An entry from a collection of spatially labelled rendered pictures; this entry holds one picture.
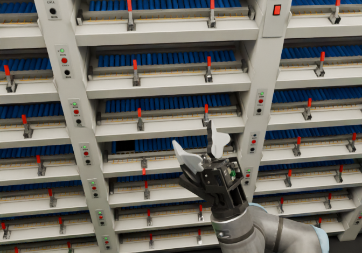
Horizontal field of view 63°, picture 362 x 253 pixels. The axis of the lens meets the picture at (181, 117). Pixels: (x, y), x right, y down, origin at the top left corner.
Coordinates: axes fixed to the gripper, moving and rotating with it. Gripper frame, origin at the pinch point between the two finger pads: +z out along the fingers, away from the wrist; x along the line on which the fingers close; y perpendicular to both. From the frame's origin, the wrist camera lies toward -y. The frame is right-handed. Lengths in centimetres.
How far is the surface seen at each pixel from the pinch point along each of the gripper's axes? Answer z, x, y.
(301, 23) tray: 16, -60, 9
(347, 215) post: -91, -115, -19
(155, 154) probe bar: -14, -31, -56
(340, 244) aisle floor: -110, -113, -27
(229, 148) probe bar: -23, -55, -36
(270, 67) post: 6, -54, -4
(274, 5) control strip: 25, -49, 7
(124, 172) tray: -16, -18, -65
